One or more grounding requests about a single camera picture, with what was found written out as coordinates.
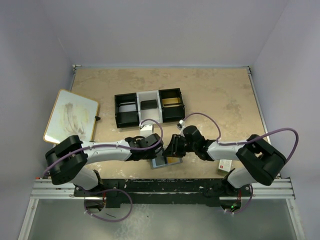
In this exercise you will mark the grey card holder wallet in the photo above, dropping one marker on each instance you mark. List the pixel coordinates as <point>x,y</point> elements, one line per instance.
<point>161,162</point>

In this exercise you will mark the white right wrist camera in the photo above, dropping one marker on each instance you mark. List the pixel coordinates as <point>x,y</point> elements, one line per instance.
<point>181,124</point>

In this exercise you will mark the gold credit card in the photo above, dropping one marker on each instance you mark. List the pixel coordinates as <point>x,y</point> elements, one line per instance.
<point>173,160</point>

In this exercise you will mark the silver card in tray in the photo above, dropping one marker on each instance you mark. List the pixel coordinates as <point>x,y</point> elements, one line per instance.
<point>127,107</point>

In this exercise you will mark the wood-framed whiteboard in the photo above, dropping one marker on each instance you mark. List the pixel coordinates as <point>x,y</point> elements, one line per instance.
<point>72,114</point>

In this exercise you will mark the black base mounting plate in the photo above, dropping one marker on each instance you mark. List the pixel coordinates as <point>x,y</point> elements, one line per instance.
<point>195,191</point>

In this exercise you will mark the gold card in tray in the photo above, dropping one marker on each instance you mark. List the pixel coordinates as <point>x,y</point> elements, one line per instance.
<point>171,102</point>

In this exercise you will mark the black card in tray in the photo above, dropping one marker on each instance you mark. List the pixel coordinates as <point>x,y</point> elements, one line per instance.
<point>149,104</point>

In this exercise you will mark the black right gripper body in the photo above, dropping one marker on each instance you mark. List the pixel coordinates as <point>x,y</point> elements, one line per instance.
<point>180,146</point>

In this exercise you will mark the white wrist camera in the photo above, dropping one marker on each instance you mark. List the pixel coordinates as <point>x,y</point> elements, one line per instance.
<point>181,124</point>
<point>146,130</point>

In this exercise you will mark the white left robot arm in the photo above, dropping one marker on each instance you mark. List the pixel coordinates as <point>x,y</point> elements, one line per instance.
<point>66,161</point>

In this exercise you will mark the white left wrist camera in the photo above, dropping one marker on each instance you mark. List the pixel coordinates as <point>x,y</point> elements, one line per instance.
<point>146,130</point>

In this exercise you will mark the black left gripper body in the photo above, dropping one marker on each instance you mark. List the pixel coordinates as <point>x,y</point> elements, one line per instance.
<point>150,155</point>

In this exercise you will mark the small white red box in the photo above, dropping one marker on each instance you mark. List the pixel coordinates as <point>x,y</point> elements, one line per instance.
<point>224,166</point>

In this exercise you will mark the three-compartment card tray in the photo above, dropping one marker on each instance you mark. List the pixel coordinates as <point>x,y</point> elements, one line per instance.
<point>161,114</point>

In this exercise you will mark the aluminium frame rail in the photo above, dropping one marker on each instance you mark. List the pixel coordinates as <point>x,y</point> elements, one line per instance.
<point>43,189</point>

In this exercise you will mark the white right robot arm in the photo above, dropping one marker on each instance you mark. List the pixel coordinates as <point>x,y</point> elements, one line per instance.
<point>261,161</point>

